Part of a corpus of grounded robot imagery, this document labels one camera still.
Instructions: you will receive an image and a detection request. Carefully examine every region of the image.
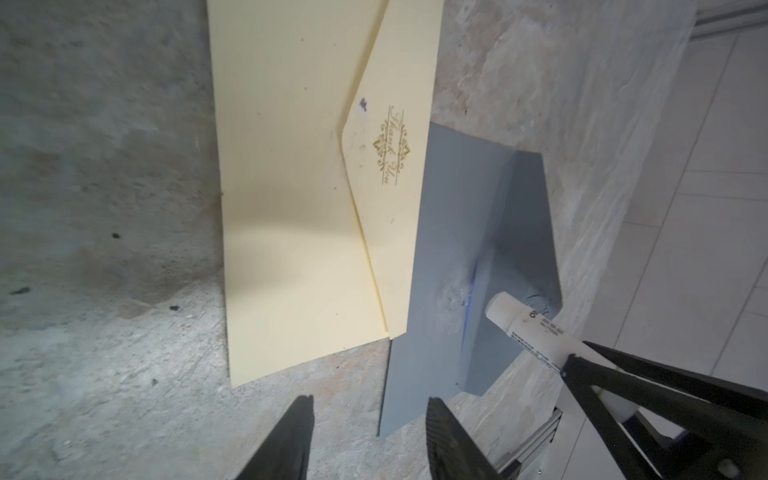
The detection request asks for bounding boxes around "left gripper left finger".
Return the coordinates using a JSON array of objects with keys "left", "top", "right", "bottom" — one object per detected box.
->
[{"left": 236, "top": 395, "right": 315, "bottom": 480}]

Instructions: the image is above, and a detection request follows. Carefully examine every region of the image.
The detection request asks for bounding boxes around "yellow paper envelope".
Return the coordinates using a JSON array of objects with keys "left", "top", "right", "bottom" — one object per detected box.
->
[{"left": 207, "top": 1, "right": 443, "bottom": 387}]

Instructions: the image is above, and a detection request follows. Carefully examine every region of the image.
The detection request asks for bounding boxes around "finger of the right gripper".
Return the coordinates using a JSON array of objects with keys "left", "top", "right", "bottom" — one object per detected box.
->
[{"left": 561, "top": 342, "right": 767, "bottom": 479}]

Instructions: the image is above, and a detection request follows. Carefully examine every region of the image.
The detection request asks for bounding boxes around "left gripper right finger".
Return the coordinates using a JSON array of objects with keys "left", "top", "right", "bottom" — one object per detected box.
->
[{"left": 425, "top": 397, "right": 501, "bottom": 480}]

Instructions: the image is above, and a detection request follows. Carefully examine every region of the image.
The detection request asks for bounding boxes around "white glue stick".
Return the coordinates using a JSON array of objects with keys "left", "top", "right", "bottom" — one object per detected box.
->
[{"left": 484, "top": 291, "right": 640, "bottom": 424}]

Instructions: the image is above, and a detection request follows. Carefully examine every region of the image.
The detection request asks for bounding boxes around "grey envelope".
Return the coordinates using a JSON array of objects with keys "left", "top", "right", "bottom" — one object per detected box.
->
[{"left": 378, "top": 124, "right": 563, "bottom": 437}]

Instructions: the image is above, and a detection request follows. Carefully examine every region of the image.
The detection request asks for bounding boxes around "aluminium mounting rail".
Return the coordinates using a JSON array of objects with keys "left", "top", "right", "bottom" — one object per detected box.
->
[{"left": 495, "top": 408, "right": 562, "bottom": 480}]

